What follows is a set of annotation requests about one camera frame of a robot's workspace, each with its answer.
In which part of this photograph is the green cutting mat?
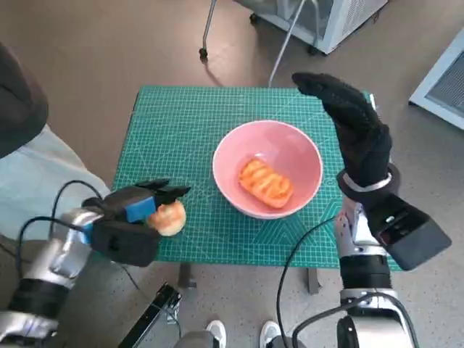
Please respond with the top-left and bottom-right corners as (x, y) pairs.
(110, 85), (405, 269)

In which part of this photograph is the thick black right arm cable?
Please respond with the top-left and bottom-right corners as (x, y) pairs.
(292, 293), (418, 348)

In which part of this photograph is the round toy bread bun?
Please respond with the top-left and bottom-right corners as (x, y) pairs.
(148, 201), (188, 237)

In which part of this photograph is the metal chair leg with caster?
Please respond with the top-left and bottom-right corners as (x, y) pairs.
(198, 0), (218, 61)

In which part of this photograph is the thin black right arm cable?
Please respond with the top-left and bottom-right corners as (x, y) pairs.
(276, 217), (344, 348)

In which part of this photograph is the black left forearm cable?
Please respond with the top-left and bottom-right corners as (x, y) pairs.
(121, 264), (141, 291)

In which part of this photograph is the person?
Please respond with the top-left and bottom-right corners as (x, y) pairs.
(0, 41), (112, 240)

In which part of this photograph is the white shoe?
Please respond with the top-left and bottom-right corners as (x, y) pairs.
(260, 319), (284, 348)
(206, 319), (228, 348)

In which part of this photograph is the pink bowl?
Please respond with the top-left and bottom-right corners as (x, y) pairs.
(212, 121), (324, 220)

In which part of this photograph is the white vented unit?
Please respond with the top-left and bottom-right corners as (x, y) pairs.
(408, 34), (464, 131)

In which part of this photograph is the grey table leg bracket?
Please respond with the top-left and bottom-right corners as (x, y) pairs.
(178, 263), (198, 290)
(307, 268), (323, 295)

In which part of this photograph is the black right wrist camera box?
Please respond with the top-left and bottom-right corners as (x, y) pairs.
(364, 194), (453, 271)

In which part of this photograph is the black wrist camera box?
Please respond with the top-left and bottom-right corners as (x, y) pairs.
(88, 220), (160, 268)
(364, 194), (453, 271)

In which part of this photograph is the white wheeled cabinet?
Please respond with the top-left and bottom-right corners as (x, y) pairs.
(249, 0), (389, 55)

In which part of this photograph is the straight metal chair leg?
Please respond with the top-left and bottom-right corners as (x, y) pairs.
(268, 0), (307, 88)

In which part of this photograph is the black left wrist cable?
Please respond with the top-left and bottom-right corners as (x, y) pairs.
(18, 180), (106, 264)

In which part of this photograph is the long braided toy bread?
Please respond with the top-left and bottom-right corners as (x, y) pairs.
(237, 157), (294, 209)

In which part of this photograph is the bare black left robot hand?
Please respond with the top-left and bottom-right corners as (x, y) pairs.
(102, 178), (192, 225)

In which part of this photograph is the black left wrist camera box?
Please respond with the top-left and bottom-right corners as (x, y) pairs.
(88, 220), (160, 268)

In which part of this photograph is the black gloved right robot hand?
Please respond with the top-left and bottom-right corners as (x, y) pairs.
(291, 72), (394, 189)

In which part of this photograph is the black bar with metal clamp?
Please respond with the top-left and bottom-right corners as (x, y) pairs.
(117, 283), (182, 348)

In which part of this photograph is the dark grey knee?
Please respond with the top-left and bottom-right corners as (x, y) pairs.
(177, 331), (215, 348)
(270, 335), (302, 348)

